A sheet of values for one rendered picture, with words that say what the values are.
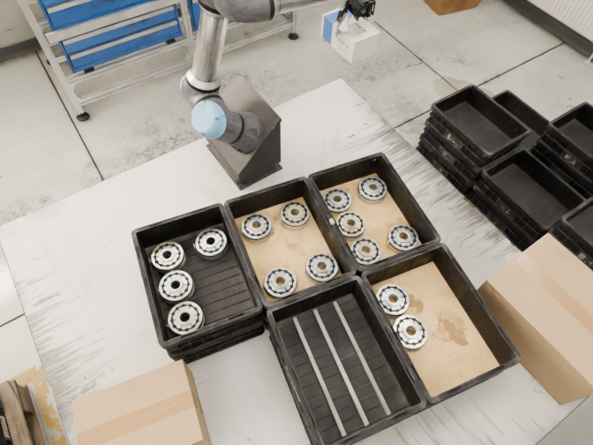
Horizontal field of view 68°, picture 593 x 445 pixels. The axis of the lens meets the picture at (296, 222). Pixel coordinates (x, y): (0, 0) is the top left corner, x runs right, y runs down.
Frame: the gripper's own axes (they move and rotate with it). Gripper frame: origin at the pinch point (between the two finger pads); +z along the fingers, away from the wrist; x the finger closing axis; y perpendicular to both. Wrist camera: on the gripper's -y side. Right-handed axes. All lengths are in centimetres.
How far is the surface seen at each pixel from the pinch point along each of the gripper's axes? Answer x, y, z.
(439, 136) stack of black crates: 50, 24, 64
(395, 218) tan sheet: -23, 63, 28
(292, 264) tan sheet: -63, 59, 28
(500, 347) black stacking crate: -29, 115, 22
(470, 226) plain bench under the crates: 7, 77, 41
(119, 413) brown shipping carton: -126, 73, 25
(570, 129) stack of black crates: 111, 57, 62
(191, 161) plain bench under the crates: -69, -9, 42
